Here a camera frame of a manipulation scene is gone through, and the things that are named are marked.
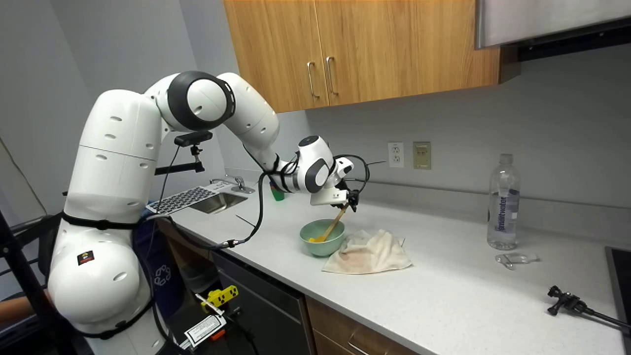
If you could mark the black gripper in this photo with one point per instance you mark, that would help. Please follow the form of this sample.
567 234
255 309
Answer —
350 195

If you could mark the mint green bowl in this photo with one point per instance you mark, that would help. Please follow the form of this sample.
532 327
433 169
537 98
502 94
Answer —
323 246

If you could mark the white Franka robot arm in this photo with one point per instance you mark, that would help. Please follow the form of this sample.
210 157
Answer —
112 169

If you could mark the beige crumpled cloth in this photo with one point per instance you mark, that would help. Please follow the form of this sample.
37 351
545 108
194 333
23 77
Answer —
372 252

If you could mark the green soap bottle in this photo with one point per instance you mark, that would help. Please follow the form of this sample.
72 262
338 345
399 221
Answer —
277 193

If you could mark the silver sink faucet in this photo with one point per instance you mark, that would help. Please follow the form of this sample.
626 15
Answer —
238 183

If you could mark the wooden base cabinet drawer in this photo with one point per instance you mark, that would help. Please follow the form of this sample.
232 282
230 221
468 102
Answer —
342 331

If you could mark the black dishwasher front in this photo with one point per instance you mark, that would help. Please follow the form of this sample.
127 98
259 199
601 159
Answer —
263 301

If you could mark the steel sink basin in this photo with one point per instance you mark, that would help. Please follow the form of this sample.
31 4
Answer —
220 201

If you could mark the clear plastic water bottle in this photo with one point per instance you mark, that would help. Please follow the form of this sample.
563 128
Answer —
504 209

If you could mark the yellow hand tool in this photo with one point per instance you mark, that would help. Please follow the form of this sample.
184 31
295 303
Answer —
220 296

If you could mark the clear plastic wrapper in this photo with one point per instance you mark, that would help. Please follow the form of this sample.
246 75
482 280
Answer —
518 258

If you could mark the white and red floor device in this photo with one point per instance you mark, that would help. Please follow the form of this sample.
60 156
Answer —
206 327

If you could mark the blue recycling bin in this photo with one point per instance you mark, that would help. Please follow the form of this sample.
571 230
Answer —
161 268

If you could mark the steel range hood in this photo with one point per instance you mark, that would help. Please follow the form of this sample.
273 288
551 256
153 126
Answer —
545 19

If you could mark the black stove top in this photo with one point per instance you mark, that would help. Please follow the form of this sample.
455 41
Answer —
622 288

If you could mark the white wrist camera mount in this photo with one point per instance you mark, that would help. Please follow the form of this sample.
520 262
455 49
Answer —
332 195

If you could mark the white wall power outlet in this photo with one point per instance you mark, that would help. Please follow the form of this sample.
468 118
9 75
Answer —
395 154

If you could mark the beige wall switch plate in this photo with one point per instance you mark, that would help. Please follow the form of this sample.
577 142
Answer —
423 156

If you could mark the wooden wall cabinet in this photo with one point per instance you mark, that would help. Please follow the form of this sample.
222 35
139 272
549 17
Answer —
395 45

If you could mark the black camera on boom stand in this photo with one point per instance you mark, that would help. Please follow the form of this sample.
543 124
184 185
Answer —
192 136

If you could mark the black clamp mount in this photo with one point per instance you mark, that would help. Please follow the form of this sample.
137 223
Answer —
573 303

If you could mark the black stand frame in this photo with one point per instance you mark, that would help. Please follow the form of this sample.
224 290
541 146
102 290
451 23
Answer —
27 282

